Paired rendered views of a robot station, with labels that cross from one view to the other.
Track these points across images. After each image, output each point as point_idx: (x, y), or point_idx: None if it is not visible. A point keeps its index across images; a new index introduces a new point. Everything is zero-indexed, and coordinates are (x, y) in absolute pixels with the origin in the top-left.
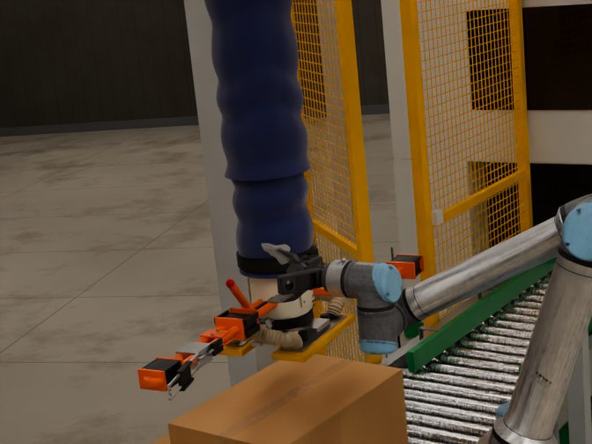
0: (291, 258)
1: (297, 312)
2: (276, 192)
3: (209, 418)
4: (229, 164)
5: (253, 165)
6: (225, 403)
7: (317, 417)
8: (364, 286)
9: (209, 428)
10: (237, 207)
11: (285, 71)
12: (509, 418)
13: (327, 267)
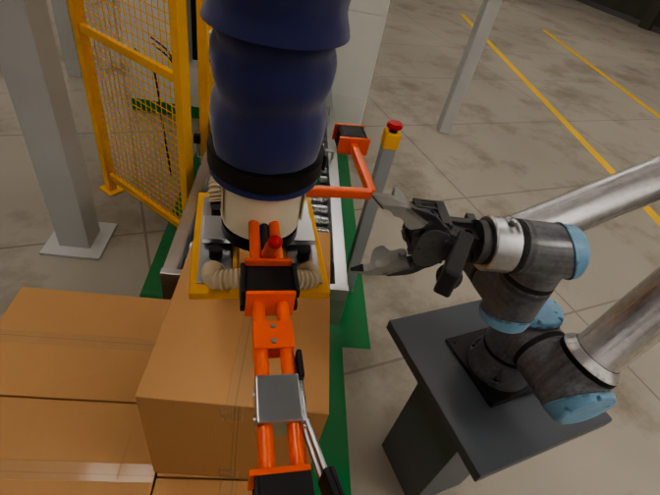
0: (433, 222)
1: (295, 227)
2: (317, 71)
3: (191, 370)
4: (234, 5)
5: (298, 17)
6: (188, 329)
7: (317, 333)
8: (557, 268)
9: (205, 393)
10: (242, 92)
11: None
12: (605, 358)
13: (489, 234)
